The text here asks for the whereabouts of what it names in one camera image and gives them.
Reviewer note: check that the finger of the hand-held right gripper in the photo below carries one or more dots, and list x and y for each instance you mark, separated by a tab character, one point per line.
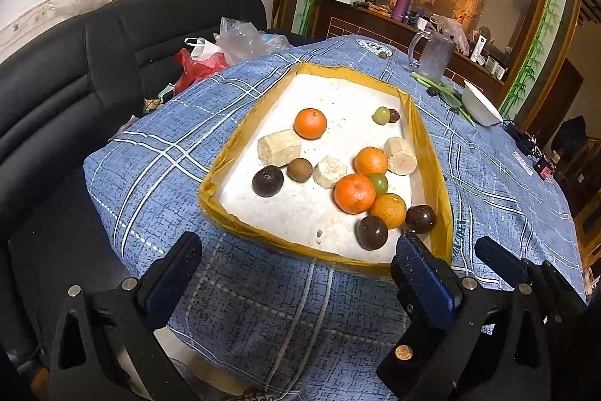
500	257

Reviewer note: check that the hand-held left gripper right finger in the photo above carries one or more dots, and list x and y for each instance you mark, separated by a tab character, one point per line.
429	283

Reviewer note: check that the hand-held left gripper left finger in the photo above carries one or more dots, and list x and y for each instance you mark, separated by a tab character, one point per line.
171	279

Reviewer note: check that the dark red passion fruit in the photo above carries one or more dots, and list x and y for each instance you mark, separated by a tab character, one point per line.
419	218

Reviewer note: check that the brown round fruit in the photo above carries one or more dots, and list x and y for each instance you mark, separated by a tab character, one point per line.
298	170

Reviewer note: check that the white tray with yellow tape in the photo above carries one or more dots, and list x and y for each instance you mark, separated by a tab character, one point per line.
347	100

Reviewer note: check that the orange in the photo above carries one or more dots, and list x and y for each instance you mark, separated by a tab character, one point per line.
354	193
371	161
388	210
310	123

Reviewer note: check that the dark box with pink label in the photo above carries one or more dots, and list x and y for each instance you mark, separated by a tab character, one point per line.
544	169

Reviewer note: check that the white and red tag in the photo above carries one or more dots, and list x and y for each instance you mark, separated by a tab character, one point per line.
523	161

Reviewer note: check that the black power adapter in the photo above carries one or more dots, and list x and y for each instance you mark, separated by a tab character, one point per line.
521	133

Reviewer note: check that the blue checked tablecloth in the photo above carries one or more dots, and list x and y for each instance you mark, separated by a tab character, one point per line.
188	138

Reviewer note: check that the black bag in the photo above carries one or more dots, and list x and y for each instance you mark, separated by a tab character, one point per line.
570	133

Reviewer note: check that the white bowl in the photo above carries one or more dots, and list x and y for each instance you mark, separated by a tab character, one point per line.
479	107

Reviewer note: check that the green vegetable leaves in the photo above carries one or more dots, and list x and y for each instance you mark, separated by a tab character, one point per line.
446	93

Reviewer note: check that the white jars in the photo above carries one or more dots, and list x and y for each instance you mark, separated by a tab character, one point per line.
494	66

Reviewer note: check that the white tube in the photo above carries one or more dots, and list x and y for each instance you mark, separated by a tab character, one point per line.
479	47

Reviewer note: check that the clear glass mug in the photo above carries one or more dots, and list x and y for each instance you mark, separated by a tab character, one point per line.
436	55

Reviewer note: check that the red plastic bag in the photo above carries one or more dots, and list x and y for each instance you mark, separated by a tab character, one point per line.
197	65

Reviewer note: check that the black sofa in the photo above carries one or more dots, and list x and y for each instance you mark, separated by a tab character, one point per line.
70	77

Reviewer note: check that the crumpled clear plastic bag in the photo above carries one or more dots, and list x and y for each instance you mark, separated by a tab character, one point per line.
450	27

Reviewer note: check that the wooden cabinet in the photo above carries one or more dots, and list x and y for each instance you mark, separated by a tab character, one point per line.
366	25

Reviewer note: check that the purple bottle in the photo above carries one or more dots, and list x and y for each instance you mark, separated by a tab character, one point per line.
402	1

